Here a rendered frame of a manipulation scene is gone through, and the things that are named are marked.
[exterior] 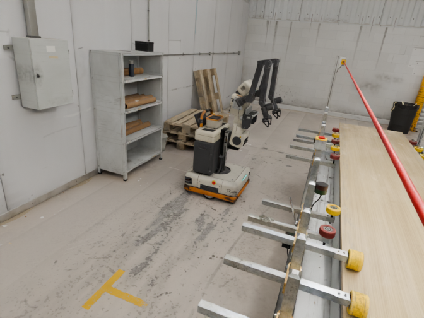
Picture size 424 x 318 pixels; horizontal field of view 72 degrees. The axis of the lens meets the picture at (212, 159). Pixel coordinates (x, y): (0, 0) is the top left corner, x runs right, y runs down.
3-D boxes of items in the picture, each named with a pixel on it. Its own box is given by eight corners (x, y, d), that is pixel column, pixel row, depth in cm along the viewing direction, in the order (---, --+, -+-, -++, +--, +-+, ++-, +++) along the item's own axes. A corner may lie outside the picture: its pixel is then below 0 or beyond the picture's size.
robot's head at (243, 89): (235, 89, 315) (245, 79, 307) (241, 87, 333) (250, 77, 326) (243, 100, 315) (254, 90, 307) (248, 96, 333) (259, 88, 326)
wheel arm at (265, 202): (261, 206, 187) (262, 199, 186) (262, 203, 190) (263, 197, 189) (333, 224, 173) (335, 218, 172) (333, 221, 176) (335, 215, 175)
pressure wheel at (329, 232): (315, 248, 153) (319, 229, 148) (315, 239, 160) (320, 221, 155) (330, 253, 150) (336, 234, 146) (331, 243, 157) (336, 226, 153)
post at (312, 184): (291, 258, 167) (308, 182, 149) (292, 254, 170) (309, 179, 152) (298, 260, 166) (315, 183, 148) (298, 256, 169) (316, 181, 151)
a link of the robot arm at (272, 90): (275, 58, 325) (273, 58, 316) (280, 59, 323) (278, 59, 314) (269, 98, 341) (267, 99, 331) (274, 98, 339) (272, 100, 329)
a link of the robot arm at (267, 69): (267, 60, 288) (264, 60, 278) (272, 60, 286) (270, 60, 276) (260, 103, 304) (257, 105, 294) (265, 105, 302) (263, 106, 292)
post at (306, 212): (284, 293, 146) (302, 209, 128) (285, 288, 149) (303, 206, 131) (291, 295, 145) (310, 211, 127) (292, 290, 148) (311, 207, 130)
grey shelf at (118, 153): (98, 173, 390) (88, 49, 333) (137, 153, 469) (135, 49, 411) (125, 181, 376) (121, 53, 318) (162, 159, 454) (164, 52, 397)
